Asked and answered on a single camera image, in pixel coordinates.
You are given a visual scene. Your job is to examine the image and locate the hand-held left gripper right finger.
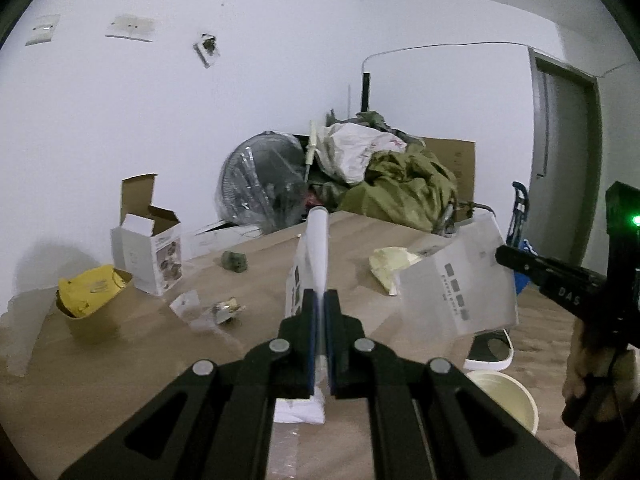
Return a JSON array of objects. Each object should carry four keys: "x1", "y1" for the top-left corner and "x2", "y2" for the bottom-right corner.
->
[{"x1": 324, "y1": 287, "x2": 581, "y2": 480}]

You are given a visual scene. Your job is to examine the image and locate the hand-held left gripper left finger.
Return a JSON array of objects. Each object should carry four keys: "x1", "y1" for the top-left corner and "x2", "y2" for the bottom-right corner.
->
[{"x1": 60, "y1": 287, "x2": 318, "y2": 480}]

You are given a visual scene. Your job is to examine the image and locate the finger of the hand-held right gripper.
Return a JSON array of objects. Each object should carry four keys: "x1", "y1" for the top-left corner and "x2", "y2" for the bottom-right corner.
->
[{"x1": 496, "y1": 245, "x2": 609, "y2": 319}]

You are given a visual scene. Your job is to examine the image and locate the white plastic mailer bag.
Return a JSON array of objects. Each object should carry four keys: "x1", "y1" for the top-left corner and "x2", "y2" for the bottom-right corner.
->
[
  {"x1": 392, "y1": 210, "x2": 521, "y2": 341},
  {"x1": 272, "y1": 206, "x2": 332, "y2": 426}
]

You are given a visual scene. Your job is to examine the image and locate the small gold wrapper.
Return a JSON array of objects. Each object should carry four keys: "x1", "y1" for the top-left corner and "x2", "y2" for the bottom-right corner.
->
[{"x1": 207, "y1": 297, "x2": 246, "y2": 326}]

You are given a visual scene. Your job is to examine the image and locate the clear wrapper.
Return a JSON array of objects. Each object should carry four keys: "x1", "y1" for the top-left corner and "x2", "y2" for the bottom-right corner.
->
[{"x1": 169, "y1": 289, "x2": 201, "y2": 322}]

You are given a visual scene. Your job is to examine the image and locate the cream round trash bin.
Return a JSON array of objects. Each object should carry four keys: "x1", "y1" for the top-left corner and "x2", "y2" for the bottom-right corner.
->
[{"x1": 462, "y1": 370, "x2": 540, "y2": 436}]

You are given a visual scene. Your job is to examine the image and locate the person's right hand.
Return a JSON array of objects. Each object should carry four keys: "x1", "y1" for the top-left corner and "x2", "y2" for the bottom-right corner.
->
[{"x1": 562, "y1": 317, "x2": 640, "y2": 411}]

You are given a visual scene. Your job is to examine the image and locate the blue shopping trolley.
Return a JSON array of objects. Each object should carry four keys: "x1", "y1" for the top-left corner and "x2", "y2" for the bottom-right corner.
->
[{"x1": 506, "y1": 181, "x2": 538, "y2": 291}]

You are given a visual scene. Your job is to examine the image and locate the small green figurine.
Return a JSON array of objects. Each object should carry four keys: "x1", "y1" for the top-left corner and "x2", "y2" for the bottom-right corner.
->
[{"x1": 221, "y1": 251, "x2": 249, "y2": 274}]

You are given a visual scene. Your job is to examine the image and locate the metal folding chair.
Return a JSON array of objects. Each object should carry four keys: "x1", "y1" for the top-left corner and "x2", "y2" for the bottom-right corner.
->
[{"x1": 437, "y1": 200, "x2": 496, "y2": 236}]

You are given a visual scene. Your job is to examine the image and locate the grey door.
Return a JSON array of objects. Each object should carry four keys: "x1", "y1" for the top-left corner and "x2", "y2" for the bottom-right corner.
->
[{"x1": 527, "y1": 47, "x2": 603, "y2": 273}]

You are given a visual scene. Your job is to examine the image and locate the white electric heater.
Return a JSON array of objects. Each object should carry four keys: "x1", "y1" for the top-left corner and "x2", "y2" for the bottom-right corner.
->
[{"x1": 464, "y1": 327, "x2": 515, "y2": 372}]

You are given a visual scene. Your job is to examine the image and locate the flat white box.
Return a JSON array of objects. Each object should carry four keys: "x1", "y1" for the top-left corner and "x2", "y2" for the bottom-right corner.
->
[{"x1": 182, "y1": 219, "x2": 263, "y2": 261}]

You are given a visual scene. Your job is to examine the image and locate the brown cardboard sheet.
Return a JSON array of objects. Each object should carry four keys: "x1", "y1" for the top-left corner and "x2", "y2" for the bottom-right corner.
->
[{"x1": 417, "y1": 136, "x2": 477, "y2": 221}]

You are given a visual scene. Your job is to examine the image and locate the plastic-wrapped electric fan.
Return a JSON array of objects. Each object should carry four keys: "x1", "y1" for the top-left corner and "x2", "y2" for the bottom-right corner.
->
[{"x1": 216, "y1": 130, "x2": 313, "y2": 236}]

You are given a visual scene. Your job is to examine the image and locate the olive green cloth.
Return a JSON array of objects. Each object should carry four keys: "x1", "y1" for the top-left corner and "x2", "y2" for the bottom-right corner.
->
[{"x1": 335, "y1": 147, "x2": 458, "y2": 233}]

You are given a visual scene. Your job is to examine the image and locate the cream stick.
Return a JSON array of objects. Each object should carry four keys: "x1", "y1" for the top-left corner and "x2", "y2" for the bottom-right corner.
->
[{"x1": 302, "y1": 120, "x2": 321, "y2": 181}]

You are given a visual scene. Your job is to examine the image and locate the white plastic shopping bag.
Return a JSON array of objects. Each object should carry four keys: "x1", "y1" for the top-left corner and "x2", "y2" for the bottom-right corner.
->
[{"x1": 316, "y1": 122, "x2": 408, "y2": 186}]

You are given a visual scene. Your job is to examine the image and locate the open white carton box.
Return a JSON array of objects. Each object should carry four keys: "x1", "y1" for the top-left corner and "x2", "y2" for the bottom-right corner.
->
[{"x1": 110, "y1": 173, "x2": 183, "y2": 297}]

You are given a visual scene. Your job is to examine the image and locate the camouflage cloth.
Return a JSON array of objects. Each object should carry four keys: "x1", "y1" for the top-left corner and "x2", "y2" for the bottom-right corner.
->
[{"x1": 327, "y1": 107, "x2": 426, "y2": 148}]

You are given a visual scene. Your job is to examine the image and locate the yellow object in brown box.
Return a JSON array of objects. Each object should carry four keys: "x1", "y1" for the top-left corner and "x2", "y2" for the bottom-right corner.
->
[{"x1": 55, "y1": 266, "x2": 136, "y2": 343}]

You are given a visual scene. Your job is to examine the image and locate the yellow packet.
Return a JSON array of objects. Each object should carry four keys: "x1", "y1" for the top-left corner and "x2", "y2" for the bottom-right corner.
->
[{"x1": 57, "y1": 265, "x2": 126, "y2": 318}]

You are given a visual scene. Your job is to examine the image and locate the thin wall cable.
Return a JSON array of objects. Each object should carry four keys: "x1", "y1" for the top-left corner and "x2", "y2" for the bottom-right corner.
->
[{"x1": 362, "y1": 41, "x2": 531, "y2": 73}]

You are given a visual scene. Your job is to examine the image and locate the broken wall socket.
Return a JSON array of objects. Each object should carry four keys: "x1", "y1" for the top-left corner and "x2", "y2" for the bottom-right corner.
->
[{"x1": 193, "y1": 32, "x2": 221, "y2": 68}]

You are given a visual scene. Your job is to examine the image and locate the single white wall socket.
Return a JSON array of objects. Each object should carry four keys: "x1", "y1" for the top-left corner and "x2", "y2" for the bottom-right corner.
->
[{"x1": 25, "y1": 14, "x2": 61, "y2": 47}]

